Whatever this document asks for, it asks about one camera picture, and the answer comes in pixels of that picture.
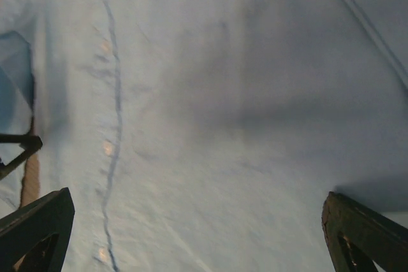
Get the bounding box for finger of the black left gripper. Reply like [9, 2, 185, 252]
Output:
[1, 134, 43, 179]

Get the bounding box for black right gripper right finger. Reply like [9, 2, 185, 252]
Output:
[321, 192, 407, 271]

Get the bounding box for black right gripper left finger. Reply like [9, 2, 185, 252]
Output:
[1, 187, 75, 271]

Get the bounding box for light blue button shirt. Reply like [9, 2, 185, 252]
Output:
[1, 0, 407, 271]

